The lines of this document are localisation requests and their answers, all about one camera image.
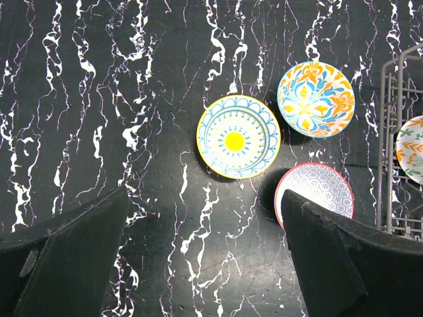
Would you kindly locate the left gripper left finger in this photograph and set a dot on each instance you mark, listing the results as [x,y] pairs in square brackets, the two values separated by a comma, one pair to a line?
[62,266]

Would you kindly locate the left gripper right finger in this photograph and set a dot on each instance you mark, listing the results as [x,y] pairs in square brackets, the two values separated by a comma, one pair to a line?
[346,268]

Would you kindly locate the red rim grey pattern bowl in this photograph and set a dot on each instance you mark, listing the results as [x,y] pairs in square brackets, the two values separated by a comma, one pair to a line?
[319,183]

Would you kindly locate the orange flower leaf bowl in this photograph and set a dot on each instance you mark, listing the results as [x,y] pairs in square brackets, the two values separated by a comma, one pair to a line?
[409,148]

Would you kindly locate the yellow sun pattern bowl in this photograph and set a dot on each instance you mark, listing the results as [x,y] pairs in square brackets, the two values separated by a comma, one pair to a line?
[238,136]

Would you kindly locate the orange blue floral bowl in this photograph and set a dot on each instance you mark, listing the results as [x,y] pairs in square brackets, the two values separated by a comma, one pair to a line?
[316,99]

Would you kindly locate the grey wire dish rack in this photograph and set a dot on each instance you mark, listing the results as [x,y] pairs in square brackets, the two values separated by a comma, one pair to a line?
[399,171]

